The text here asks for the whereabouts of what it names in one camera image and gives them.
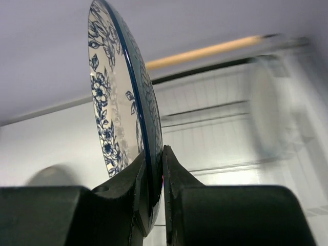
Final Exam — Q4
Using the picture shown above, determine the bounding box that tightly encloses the blue floral white plate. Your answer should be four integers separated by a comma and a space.
88, 1, 162, 224

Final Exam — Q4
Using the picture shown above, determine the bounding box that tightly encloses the black wire dish rack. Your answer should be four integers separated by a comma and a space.
155, 36, 327, 226

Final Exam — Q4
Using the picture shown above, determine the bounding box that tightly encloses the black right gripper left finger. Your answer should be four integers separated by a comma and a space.
1, 153, 149, 245

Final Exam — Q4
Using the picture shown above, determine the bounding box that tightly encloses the pale blue plain plate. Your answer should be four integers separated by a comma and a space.
249, 55, 297, 158

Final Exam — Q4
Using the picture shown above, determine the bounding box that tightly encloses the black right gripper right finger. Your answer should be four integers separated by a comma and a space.
162, 146, 316, 245

